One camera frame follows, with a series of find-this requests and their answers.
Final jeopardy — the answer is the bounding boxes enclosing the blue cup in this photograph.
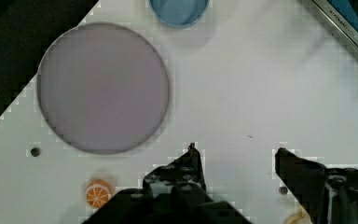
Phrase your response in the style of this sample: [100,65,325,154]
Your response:
[147,0,211,28]

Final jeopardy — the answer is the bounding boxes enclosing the grey round plate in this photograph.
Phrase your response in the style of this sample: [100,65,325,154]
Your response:
[37,22,171,154]

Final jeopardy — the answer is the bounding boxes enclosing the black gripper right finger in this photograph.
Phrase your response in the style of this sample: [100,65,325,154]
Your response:
[275,147,358,224]

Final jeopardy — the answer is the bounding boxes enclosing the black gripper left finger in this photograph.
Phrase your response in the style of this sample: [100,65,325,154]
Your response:
[83,144,252,224]

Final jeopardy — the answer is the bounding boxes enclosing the toy orange slice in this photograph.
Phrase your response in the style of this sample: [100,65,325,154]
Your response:
[86,179,114,209]

